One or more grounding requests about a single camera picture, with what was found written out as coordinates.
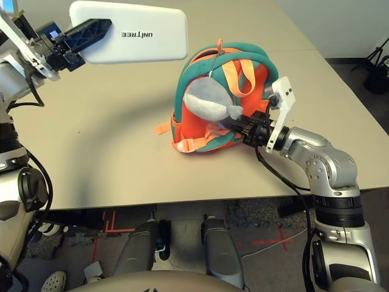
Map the teal and orange backpack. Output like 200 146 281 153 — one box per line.
155 38 280 155

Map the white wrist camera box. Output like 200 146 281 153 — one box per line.
0 13 61 82
264 76 297 153

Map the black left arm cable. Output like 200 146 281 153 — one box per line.
5 72 45 110

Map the thin white floor cable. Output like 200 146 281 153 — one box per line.
241 228 308 259

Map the grey plush keychain toy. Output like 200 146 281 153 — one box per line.
185 50 244 122

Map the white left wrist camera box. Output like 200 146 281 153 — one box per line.
0 13 61 82

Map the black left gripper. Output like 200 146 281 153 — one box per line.
45 18 112 72

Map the grey robot left leg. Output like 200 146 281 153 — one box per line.
114 220 160 277

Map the white perforated clog shoe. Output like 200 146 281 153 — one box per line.
41 270 67 292

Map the grey robot torso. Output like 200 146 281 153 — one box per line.
68 270 241 292

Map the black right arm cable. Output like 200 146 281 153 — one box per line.
255 145 320 292

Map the grey flat floor piece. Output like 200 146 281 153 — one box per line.
83 262 104 282

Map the grey robot leg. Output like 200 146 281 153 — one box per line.
114 220 160 277
201 216 246 290

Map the grey robot right leg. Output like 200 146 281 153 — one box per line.
201 216 246 290

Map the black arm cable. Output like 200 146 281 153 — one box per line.
255 145 320 292
5 72 45 110

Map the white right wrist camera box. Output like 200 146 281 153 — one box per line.
264 76 297 153

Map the black tripod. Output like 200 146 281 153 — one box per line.
352 38 389 94

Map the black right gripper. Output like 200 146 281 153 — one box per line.
218 111 277 149

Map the white hard pencil case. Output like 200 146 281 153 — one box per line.
69 0 189 64

